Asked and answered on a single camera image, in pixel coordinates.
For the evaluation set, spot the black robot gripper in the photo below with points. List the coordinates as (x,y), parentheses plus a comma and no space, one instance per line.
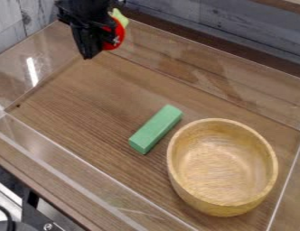
(80,13)

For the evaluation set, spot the light wooden bowl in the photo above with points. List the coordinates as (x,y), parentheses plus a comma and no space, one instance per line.
(222,166)

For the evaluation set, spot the green rectangular block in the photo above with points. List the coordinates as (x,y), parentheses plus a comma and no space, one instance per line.
(154,129)

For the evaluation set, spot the clear acrylic tray wall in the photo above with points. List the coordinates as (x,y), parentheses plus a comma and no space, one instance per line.
(69,111)

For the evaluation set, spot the black metal table bracket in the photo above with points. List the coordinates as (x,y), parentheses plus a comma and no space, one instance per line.
(32,216)

